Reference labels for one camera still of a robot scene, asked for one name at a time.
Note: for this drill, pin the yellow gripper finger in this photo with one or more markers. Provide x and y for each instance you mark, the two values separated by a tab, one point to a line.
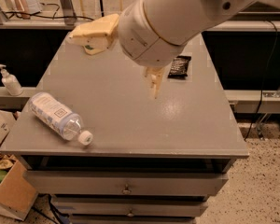
154	75
98	34

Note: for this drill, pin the blue plastic water bottle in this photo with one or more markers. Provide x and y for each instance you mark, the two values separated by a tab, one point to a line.
60	118

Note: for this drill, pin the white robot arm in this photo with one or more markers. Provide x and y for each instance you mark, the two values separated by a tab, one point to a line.
153	32

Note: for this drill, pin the white pump dispenser bottle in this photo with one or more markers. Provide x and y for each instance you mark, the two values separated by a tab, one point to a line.
11	83

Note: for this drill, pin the green and yellow sponge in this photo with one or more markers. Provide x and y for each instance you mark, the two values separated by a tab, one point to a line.
90	50

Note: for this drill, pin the grey drawer cabinet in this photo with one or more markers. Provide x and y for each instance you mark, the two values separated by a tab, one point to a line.
188	128

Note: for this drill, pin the top grey drawer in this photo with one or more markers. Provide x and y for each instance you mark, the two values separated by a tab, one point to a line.
126	184

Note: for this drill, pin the grey drawer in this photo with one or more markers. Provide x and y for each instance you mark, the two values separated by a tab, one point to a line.
126	184
132	207

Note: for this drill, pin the small cardboard box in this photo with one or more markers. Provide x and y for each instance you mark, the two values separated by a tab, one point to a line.
0	126

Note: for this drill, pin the cardboard box with items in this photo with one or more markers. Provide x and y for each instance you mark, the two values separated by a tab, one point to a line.
17	196

